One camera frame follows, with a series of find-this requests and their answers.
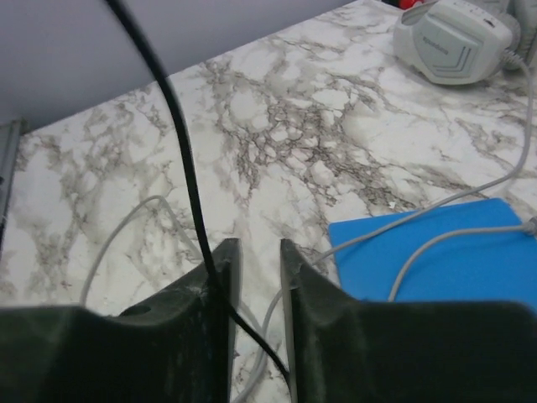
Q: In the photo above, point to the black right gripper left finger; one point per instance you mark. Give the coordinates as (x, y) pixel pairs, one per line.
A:
(174, 346)

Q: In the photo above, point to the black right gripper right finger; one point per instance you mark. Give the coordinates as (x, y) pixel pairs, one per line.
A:
(344, 350)

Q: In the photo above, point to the black headphones with cable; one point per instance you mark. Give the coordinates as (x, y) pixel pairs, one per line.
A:
(151, 60)

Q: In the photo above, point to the blue plastic board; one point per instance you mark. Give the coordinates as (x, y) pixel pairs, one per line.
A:
(471, 251)

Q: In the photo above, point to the red black emergency button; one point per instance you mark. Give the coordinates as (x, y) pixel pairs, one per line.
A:
(408, 4)

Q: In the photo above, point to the grey white headphones with cable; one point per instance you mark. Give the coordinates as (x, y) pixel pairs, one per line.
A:
(451, 43)

